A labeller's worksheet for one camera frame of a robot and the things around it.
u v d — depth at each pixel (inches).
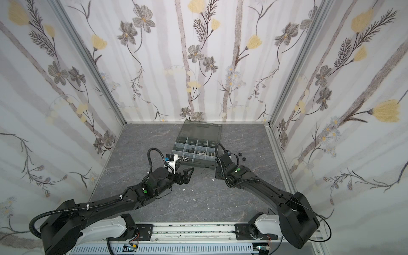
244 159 39.0
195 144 40.0
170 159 27.1
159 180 23.3
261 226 24.1
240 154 40.2
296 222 16.1
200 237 28.8
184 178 28.2
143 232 28.9
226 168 25.5
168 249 27.7
